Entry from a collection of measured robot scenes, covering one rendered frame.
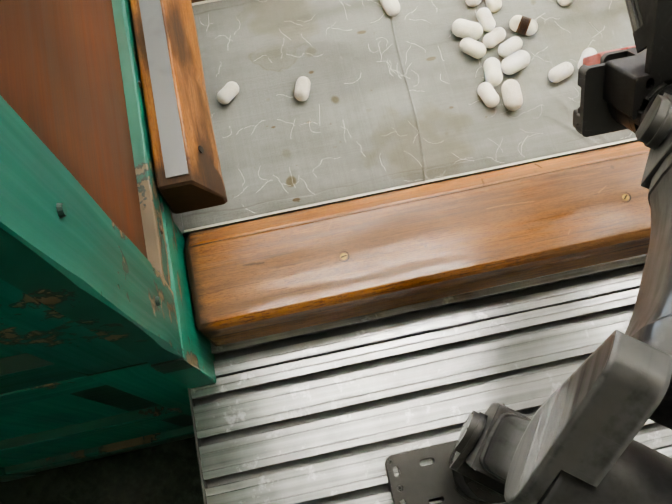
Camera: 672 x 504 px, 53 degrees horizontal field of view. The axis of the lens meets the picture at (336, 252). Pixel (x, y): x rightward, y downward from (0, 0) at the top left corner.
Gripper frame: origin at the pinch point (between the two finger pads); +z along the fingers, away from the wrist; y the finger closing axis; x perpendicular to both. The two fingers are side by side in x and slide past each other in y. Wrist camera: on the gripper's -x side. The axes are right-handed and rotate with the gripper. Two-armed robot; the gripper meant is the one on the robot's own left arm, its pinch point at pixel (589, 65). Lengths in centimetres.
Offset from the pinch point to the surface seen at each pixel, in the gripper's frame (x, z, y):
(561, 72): 4.0, 10.3, -2.0
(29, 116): -13, -25, 46
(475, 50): 0.8, 14.3, 7.0
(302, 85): 1.0, 14.0, 28.0
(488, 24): -1.2, 16.8, 4.5
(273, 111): 3.4, 14.0, 31.9
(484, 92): 4.5, 10.0, 7.5
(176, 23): -8.6, 12.5, 40.2
